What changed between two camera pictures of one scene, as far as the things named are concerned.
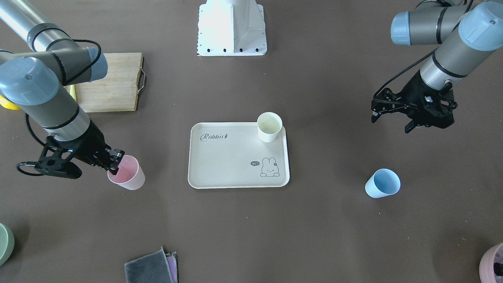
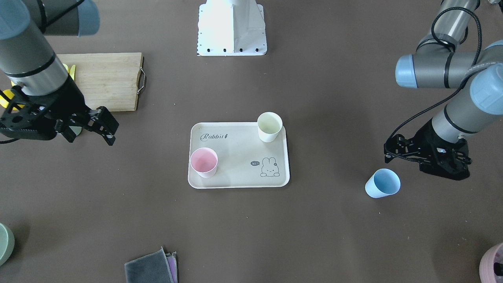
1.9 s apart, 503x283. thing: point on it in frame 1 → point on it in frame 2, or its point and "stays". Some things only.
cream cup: (269, 124) stays
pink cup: (130, 175) → (203, 162)
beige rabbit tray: (231, 155) stays
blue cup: (383, 182) stays
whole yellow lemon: (8, 104) stays
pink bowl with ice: (491, 267) stays
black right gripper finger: (116, 156) → (101, 121)
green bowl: (7, 243) stays
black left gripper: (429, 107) → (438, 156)
